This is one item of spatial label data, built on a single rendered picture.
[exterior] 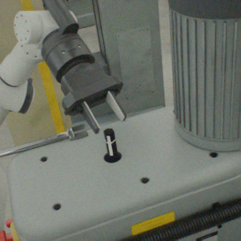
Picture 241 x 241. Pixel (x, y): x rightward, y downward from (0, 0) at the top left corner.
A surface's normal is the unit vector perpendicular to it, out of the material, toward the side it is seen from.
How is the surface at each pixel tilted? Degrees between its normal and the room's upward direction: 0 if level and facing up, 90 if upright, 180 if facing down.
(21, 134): 90
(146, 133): 0
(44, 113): 90
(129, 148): 0
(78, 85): 30
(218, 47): 90
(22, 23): 72
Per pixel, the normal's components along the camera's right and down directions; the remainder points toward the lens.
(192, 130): -0.72, 0.47
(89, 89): 0.16, -0.47
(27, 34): -0.73, 0.20
